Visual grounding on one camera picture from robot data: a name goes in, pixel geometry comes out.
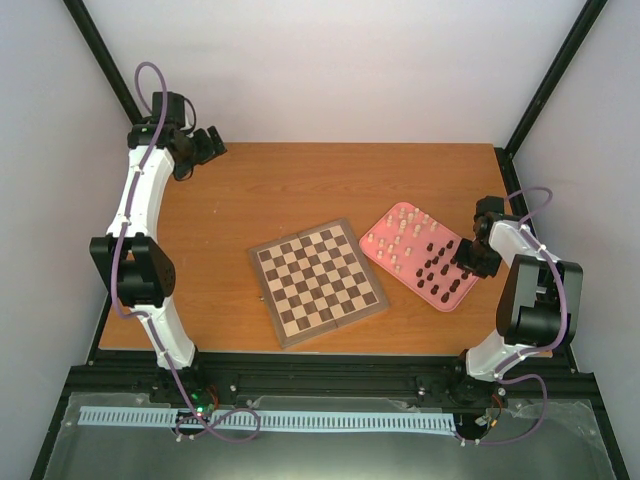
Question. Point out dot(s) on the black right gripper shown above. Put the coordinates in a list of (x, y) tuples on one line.
[(461, 258)]

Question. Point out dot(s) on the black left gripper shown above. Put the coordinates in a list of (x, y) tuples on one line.
[(209, 152)]

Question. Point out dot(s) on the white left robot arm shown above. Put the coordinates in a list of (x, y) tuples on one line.
[(139, 275)]

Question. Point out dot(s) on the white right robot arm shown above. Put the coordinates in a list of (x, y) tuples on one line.
[(539, 306)]

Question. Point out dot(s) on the wooden chess board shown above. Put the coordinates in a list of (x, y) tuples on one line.
[(316, 281)]

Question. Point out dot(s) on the pink plastic tray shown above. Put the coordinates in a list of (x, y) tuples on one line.
[(415, 263)]

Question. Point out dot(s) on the black aluminium frame rail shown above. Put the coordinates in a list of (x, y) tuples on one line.
[(238, 376)]

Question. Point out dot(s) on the light blue cable duct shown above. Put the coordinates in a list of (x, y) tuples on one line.
[(272, 421)]

